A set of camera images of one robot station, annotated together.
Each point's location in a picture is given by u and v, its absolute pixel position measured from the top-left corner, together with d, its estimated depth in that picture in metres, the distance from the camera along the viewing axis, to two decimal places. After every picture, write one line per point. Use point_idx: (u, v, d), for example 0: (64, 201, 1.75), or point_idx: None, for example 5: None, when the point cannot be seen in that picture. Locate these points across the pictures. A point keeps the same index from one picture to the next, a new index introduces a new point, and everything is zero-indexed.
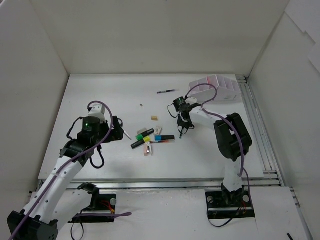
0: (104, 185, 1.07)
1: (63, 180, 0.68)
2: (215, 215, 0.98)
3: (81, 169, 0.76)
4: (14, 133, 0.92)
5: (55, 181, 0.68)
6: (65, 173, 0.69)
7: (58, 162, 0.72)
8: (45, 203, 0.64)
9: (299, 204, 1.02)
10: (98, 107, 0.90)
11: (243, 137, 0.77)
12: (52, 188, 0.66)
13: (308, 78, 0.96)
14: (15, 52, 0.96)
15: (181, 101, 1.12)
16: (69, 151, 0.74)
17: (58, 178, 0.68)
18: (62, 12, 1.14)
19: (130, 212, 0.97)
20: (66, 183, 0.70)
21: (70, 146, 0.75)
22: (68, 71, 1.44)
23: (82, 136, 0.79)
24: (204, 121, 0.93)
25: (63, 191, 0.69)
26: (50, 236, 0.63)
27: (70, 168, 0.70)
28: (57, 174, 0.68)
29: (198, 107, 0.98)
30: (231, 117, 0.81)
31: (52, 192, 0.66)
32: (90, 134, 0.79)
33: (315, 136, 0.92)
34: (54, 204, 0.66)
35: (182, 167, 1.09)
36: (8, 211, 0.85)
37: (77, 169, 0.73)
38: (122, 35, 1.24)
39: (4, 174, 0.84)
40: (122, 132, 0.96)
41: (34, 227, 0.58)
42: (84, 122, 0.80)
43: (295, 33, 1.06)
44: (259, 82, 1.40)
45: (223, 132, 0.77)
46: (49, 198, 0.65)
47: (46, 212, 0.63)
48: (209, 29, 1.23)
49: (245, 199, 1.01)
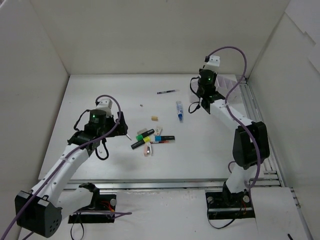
0: (104, 185, 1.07)
1: (70, 164, 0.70)
2: (215, 216, 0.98)
3: (87, 158, 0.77)
4: (14, 133, 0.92)
5: (63, 165, 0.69)
6: (73, 158, 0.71)
7: (66, 149, 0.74)
8: (53, 185, 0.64)
9: (299, 204, 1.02)
10: (105, 102, 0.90)
11: (262, 151, 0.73)
12: (60, 171, 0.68)
13: (308, 78, 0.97)
14: (16, 52, 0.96)
15: (210, 83, 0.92)
16: (77, 140, 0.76)
17: (66, 162, 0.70)
18: (62, 12, 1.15)
19: (131, 212, 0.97)
20: (73, 169, 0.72)
21: (78, 136, 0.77)
22: (68, 71, 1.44)
23: (89, 127, 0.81)
24: (225, 119, 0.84)
25: (70, 176, 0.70)
26: (55, 221, 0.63)
27: (78, 154, 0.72)
28: (65, 158, 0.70)
29: (221, 101, 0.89)
30: (254, 125, 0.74)
31: (60, 175, 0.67)
32: (97, 125, 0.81)
33: (315, 136, 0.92)
34: (60, 188, 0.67)
35: (182, 167, 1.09)
36: (8, 211, 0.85)
37: (83, 157, 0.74)
38: (122, 35, 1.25)
39: (4, 174, 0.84)
40: (126, 128, 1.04)
41: (42, 204, 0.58)
42: (91, 114, 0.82)
43: (295, 33, 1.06)
44: (259, 82, 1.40)
45: (244, 141, 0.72)
46: (58, 180, 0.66)
47: (53, 193, 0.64)
48: (209, 29, 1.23)
49: (245, 199, 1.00)
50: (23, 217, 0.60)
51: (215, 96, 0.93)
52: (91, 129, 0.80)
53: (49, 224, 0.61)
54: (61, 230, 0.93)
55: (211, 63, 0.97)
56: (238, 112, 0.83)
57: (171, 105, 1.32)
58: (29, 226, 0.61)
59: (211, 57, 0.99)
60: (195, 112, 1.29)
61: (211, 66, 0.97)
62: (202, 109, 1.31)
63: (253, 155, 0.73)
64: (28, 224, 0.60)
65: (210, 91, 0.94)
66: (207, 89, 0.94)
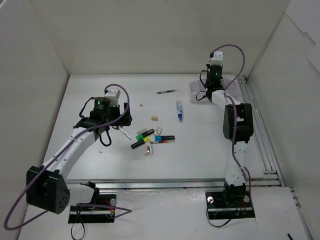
0: (104, 185, 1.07)
1: (79, 144, 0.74)
2: (215, 216, 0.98)
3: (93, 142, 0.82)
4: (15, 133, 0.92)
5: (72, 145, 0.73)
6: (81, 139, 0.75)
7: (75, 131, 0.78)
8: (63, 161, 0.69)
9: (299, 204, 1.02)
10: (114, 91, 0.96)
11: (245, 127, 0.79)
12: (69, 150, 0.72)
13: (308, 78, 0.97)
14: (16, 52, 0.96)
15: (216, 77, 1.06)
16: (83, 124, 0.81)
17: (74, 143, 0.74)
18: (62, 12, 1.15)
19: (131, 210, 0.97)
20: (81, 150, 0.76)
21: (84, 122, 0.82)
22: (68, 71, 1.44)
23: (94, 113, 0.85)
24: (221, 104, 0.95)
25: (78, 155, 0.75)
26: (63, 197, 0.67)
27: (86, 136, 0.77)
28: (74, 138, 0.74)
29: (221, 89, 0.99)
30: (242, 105, 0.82)
31: (69, 152, 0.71)
32: (101, 111, 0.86)
33: (315, 135, 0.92)
34: (69, 165, 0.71)
35: (182, 166, 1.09)
36: (7, 211, 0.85)
37: (90, 139, 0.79)
38: (122, 35, 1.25)
39: (4, 173, 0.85)
40: (130, 119, 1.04)
41: (55, 177, 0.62)
42: (96, 101, 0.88)
43: (295, 33, 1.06)
44: (259, 82, 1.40)
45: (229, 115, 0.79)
46: (67, 157, 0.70)
47: (64, 169, 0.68)
48: (209, 29, 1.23)
49: (245, 199, 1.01)
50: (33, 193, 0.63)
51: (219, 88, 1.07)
52: (96, 115, 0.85)
53: (59, 199, 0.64)
54: (61, 230, 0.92)
55: (215, 59, 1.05)
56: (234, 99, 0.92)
57: (170, 105, 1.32)
58: (39, 202, 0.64)
59: (215, 52, 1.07)
60: (195, 112, 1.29)
61: (215, 61, 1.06)
62: (202, 109, 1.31)
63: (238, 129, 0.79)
64: (38, 200, 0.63)
65: (216, 84, 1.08)
66: (213, 82, 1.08)
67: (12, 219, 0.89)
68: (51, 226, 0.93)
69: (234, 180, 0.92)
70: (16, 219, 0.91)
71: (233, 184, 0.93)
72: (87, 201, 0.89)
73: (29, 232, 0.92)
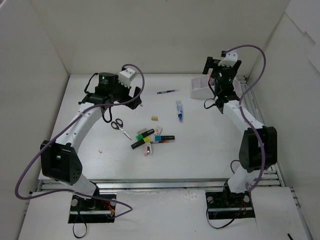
0: (104, 185, 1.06)
1: (87, 119, 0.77)
2: (215, 216, 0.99)
3: (99, 116, 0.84)
4: (14, 133, 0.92)
5: (80, 119, 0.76)
6: (89, 114, 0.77)
7: (82, 107, 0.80)
8: (73, 135, 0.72)
9: (299, 204, 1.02)
10: (131, 72, 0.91)
11: (268, 156, 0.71)
12: (78, 124, 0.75)
13: (308, 78, 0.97)
14: (15, 53, 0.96)
15: (229, 82, 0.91)
16: (89, 100, 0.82)
17: (82, 117, 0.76)
18: (62, 12, 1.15)
19: (132, 208, 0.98)
20: (88, 124, 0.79)
21: (90, 97, 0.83)
22: (68, 71, 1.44)
23: (100, 89, 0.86)
24: (236, 120, 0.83)
25: (86, 129, 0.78)
26: (77, 170, 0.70)
27: (94, 111, 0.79)
28: (82, 113, 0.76)
29: (236, 101, 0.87)
30: (265, 129, 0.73)
31: (78, 126, 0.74)
32: (106, 86, 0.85)
33: (314, 135, 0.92)
34: (79, 138, 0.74)
35: (182, 166, 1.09)
36: (7, 212, 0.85)
37: (97, 114, 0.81)
38: (122, 36, 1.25)
39: (4, 173, 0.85)
40: (136, 104, 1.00)
41: (67, 150, 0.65)
42: (101, 76, 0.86)
43: (295, 33, 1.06)
44: (259, 82, 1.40)
45: (251, 144, 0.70)
46: (77, 131, 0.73)
47: (74, 142, 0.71)
48: (209, 29, 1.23)
49: (245, 199, 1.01)
50: (48, 164, 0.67)
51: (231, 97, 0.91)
52: (101, 90, 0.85)
53: (73, 171, 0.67)
54: (61, 230, 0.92)
55: (228, 59, 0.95)
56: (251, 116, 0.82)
57: (170, 105, 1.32)
58: (53, 173, 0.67)
59: (228, 51, 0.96)
60: (195, 112, 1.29)
61: (230, 61, 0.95)
62: (202, 109, 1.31)
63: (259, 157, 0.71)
64: (52, 172, 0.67)
65: (228, 91, 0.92)
66: (225, 88, 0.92)
67: (12, 219, 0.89)
68: (51, 226, 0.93)
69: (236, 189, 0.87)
70: (15, 219, 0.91)
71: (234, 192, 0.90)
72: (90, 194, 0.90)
73: (30, 232, 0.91)
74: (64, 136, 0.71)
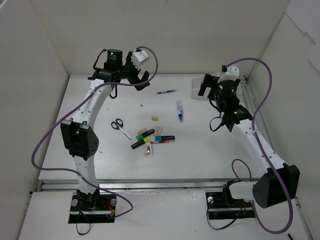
0: (104, 185, 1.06)
1: (98, 96, 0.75)
2: (215, 216, 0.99)
3: (111, 92, 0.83)
4: (15, 133, 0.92)
5: (92, 97, 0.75)
6: (100, 91, 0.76)
7: (92, 84, 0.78)
8: (88, 113, 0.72)
9: (299, 204, 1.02)
10: (143, 56, 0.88)
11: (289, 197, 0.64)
12: (91, 102, 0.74)
13: (308, 78, 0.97)
14: (16, 53, 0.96)
15: (232, 95, 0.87)
16: (98, 75, 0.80)
17: (94, 95, 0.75)
18: (62, 12, 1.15)
19: (132, 207, 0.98)
20: (100, 100, 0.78)
21: (99, 72, 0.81)
22: (68, 71, 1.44)
23: (108, 64, 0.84)
24: (250, 150, 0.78)
25: (99, 105, 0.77)
26: (94, 144, 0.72)
27: (104, 88, 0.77)
28: (93, 91, 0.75)
29: (248, 124, 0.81)
30: (285, 169, 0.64)
31: (91, 105, 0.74)
32: (115, 62, 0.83)
33: (315, 136, 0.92)
34: (93, 115, 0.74)
35: (182, 166, 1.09)
36: (7, 212, 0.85)
37: (108, 90, 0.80)
38: (122, 36, 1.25)
39: (5, 173, 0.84)
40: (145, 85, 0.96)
41: (84, 127, 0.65)
42: (109, 52, 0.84)
43: (295, 33, 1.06)
44: (259, 82, 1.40)
45: (272, 186, 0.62)
46: (91, 109, 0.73)
47: (90, 120, 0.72)
48: (209, 29, 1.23)
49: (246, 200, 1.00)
50: (68, 141, 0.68)
51: (239, 111, 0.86)
52: (110, 66, 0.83)
53: (91, 147, 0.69)
54: (61, 231, 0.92)
55: (230, 74, 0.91)
56: (267, 144, 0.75)
57: (170, 105, 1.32)
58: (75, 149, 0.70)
59: (229, 66, 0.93)
60: (195, 112, 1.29)
61: (229, 76, 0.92)
62: (202, 109, 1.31)
63: (277, 197, 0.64)
64: (73, 148, 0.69)
65: (232, 105, 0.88)
66: (229, 103, 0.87)
67: (12, 220, 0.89)
68: (51, 226, 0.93)
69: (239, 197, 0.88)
70: (16, 219, 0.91)
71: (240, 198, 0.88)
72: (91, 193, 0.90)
73: (30, 232, 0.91)
74: (80, 114, 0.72)
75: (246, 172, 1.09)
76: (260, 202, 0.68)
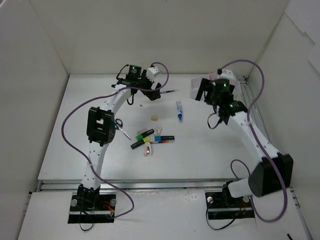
0: (104, 185, 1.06)
1: (121, 95, 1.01)
2: (215, 216, 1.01)
3: (129, 96, 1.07)
4: (14, 133, 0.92)
5: (117, 95, 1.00)
6: (123, 92, 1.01)
7: (117, 87, 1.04)
8: (112, 105, 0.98)
9: (299, 204, 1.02)
10: (156, 70, 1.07)
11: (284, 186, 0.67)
12: (115, 98, 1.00)
13: (308, 78, 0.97)
14: (15, 53, 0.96)
15: (225, 90, 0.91)
16: (122, 83, 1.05)
17: (118, 94, 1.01)
18: (62, 12, 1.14)
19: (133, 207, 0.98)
20: (121, 99, 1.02)
21: (123, 81, 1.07)
22: (68, 71, 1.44)
23: (129, 76, 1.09)
24: (246, 141, 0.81)
25: (119, 103, 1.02)
26: (112, 132, 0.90)
27: (126, 90, 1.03)
28: (118, 91, 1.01)
29: (243, 116, 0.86)
30: (280, 158, 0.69)
31: (116, 100, 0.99)
32: (135, 74, 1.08)
33: (314, 135, 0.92)
34: (116, 109, 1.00)
35: (182, 166, 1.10)
36: (6, 212, 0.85)
37: (128, 93, 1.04)
38: (122, 36, 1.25)
39: (4, 173, 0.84)
40: (157, 94, 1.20)
41: (109, 115, 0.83)
42: (131, 66, 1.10)
43: (294, 33, 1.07)
44: (258, 82, 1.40)
45: (266, 174, 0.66)
46: (115, 103, 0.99)
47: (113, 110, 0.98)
48: (209, 29, 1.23)
49: (245, 199, 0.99)
50: (92, 126, 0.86)
51: (235, 104, 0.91)
52: (130, 76, 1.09)
53: (111, 132, 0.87)
54: (61, 231, 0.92)
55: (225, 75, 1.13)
56: (262, 136, 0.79)
57: (170, 105, 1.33)
58: (95, 132, 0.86)
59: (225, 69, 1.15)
60: (195, 112, 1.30)
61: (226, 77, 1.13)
62: (202, 109, 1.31)
63: (273, 186, 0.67)
64: (94, 132, 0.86)
65: (227, 99, 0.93)
66: (223, 98, 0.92)
67: (12, 219, 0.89)
68: (51, 226, 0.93)
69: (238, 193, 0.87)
70: (15, 219, 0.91)
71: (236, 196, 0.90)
72: (93, 187, 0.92)
73: (30, 232, 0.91)
74: (106, 105, 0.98)
75: (246, 172, 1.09)
76: (257, 192, 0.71)
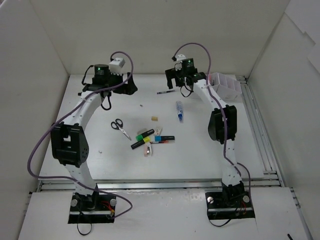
0: (104, 185, 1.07)
1: (90, 103, 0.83)
2: (215, 216, 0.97)
3: (100, 102, 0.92)
4: (14, 133, 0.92)
5: (84, 104, 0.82)
6: (91, 99, 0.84)
7: (83, 94, 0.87)
8: (79, 117, 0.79)
9: (299, 204, 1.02)
10: (118, 61, 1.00)
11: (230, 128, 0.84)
12: (82, 108, 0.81)
13: (308, 78, 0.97)
14: (16, 53, 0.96)
15: (190, 65, 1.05)
16: (89, 89, 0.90)
17: (85, 102, 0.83)
18: (62, 12, 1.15)
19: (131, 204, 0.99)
20: (91, 109, 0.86)
21: (90, 86, 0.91)
22: (68, 71, 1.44)
23: (97, 79, 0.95)
24: (205, 99, 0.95)
25: (89, 113, 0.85)
26: (85, 149, 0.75)
27: (95, 97, 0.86)
28: (84, 99, 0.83)
29: (204, 81, 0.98)
30: (227, 109, 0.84)
31: (83, 110, 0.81)
32: (103, 76, 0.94)
33: (314, 135, 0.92)
34: (84, 121, 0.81)
35: (182, 166, 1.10)
36: (6, 212, 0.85)
37: (97, 100, 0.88)
38: (122, 36, 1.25)
39: (4, 173, 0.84)
40: (134, 88, 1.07)
41: (76, 129, 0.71)
42: (97, 67, 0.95)
43: (295, 33, 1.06)
44: (258, 82, 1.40)
45: (218, 121, 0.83)
46: (83, 113, 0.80)
47: (82, 122, 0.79)
48: (209, 30, 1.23)
49: (245, 199, 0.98)
50: (57, 146, 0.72)
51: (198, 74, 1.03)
52: (99, 80, 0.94)
53: (82, 150, 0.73)
54: (61, 230, 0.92)
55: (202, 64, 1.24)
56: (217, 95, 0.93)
57: (170, 105, 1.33)
58: (63, 154, 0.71)
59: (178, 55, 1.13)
60: (195, 112, 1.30)
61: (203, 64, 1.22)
62: (202, 109, 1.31)
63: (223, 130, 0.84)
64: (62, 154, 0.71)
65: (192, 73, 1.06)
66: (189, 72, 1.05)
67: (12, 219, 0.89)
68: (51, 225, 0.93)
69: (230, 179, 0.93)
70: (15, 219, 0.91)
71: (231, 184, 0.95)
72: (90, 194, 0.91)
73: (30, 232, 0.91)
74: (71, 118, 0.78)
75: (246, 173, 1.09)
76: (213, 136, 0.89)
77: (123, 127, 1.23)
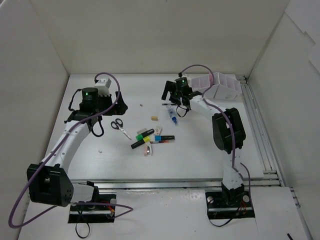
0: (103, 185, 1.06)
1: (74, 137, 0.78)
2: (215, 216, 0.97)
3: (88, 132, 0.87)
4: (14, 133, 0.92)
5: (68, 138, 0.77)
6: (76, 132, 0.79)
7: (68, 125, 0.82)
8: (61, 155, 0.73)
9: (299, 204, 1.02)
10: (104, 81, 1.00)
11: (237, 132, 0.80)
12: (65, 144, 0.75)
13: (308, 78, 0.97)
14: (16, 52, 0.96)
15: (184, 85, 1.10)
16: (75, 118, 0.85)
17: (70, 136, 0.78)
18: (61, 12, 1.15)
19: (132, 208, 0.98)
20: (76, 141, 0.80)
21: (76, 114, 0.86)
22: (68, 71, 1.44)
23: (85, 106, 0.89)
24: (202, 110, 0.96)
25: (74, 147, 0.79)
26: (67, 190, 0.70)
27: (80, 128, 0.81)
28: (69, 132, 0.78)
29: (199, 96, 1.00)
30: (229, 112, 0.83)
31: (66, 147, 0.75)
32: (90, 102, 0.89)
33: (314, 135, 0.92)
34: (67, 158, 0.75)
35: (182, 166, 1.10)
36: (6, 212, 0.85)
37: (85, 131, 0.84)
38: (122, 36, 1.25)
39: (4, 173, 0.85)
40: (124, 109, 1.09)
41: (56, 172, 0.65)
42: (84, 92, 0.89)
43: (295, 33, 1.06)
44: (259, 82, 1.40)
45: (220, 124, 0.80)
46: (65, 150, 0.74)
47: (63, 162, 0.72)
48: (209, 29, 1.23)
49: (245, 199, 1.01)
50: (36, 189, 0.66)
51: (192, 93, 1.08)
52: (86, 106, 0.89)
53: (64, 193, 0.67)
54: (61, 230, 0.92)
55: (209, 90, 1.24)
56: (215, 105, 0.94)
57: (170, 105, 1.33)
58: (43, 197, 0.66)
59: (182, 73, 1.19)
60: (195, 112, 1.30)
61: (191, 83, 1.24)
62: None
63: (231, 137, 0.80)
64: (42, 197, 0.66)
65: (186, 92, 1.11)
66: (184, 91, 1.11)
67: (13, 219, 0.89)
68: (51, 225, 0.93)
69: (232, 184, 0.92)
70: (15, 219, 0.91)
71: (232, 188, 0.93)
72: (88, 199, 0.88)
73: (31, 232, 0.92)
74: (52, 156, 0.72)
75: (246, 172, 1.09)
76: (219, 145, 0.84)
77: (123, 127, 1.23)
